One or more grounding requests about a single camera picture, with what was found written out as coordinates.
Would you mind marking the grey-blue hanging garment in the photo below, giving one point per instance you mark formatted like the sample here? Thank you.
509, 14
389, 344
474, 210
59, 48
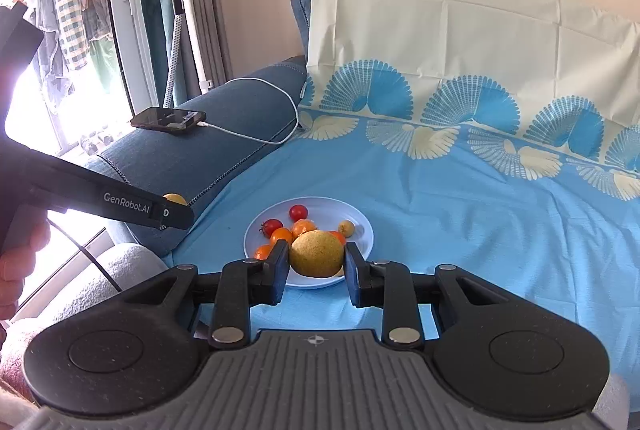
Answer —
47, 39

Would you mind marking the white sliding door frame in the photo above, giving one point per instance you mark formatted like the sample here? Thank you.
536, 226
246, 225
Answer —
122, 9

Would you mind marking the large yellow round fruit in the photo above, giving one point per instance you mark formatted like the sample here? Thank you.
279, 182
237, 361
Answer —
316, 255

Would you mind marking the small yellow round fruit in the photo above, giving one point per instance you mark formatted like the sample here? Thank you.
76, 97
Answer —
346, 227

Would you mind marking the white steamer pole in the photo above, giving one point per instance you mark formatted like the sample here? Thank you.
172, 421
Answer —
192, 19

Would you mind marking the black smartphone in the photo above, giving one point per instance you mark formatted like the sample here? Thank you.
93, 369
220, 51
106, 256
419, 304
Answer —
165, 117

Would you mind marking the blue and cream printed sheet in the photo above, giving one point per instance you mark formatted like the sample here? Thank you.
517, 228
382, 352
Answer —
450, 220

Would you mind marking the green hanging garment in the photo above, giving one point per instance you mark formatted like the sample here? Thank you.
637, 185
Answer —
102, 59

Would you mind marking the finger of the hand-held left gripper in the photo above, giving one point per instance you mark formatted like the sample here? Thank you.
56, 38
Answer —
176, 216

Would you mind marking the plaid hanging shirt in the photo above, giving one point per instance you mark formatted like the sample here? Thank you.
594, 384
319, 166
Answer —
70, 9

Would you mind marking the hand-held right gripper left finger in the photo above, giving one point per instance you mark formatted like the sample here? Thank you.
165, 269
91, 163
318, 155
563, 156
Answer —
277, 272

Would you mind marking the dark teal curtain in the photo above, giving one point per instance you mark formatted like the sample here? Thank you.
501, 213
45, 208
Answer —
150, 9

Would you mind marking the light blue round plate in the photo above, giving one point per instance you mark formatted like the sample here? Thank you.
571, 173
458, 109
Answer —
325, 211

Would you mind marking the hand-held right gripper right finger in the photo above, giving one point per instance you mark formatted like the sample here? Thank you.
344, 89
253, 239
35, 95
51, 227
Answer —
352, 275

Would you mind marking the red cherry tomato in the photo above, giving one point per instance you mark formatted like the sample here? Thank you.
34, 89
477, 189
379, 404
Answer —
298, 212
271, 226

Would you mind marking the person's left hand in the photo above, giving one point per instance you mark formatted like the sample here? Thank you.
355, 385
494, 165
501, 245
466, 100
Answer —
25, 255

